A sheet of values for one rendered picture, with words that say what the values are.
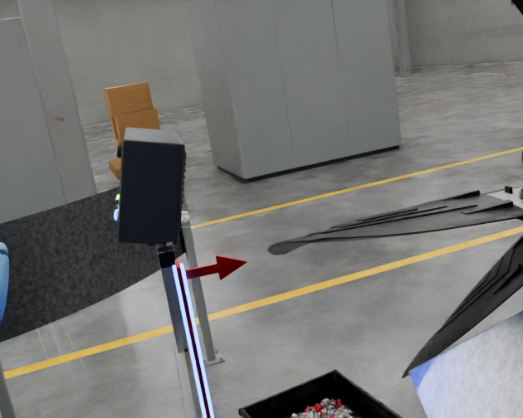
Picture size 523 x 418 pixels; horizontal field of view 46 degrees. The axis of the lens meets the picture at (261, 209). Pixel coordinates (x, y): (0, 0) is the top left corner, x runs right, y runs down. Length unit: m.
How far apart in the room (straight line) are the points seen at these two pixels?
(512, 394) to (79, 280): 1.92
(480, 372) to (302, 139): 6.41
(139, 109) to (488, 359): 8.13
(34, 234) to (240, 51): 4.77
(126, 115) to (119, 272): 6.24
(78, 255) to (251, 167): 4.63
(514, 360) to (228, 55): 6.20
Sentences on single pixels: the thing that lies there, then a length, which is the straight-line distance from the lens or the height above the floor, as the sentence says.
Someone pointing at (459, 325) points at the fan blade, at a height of 1.00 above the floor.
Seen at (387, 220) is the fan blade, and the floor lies 1.19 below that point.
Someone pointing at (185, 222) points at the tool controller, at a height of 1.08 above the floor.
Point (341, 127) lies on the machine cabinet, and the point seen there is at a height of 0.40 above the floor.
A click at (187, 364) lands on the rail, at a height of 0.85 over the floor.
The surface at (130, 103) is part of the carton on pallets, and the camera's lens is 8.63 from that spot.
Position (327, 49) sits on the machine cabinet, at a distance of 7.11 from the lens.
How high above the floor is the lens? 1.36
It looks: 14 degrees down
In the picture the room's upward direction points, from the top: 9 degrees counter-clockwise
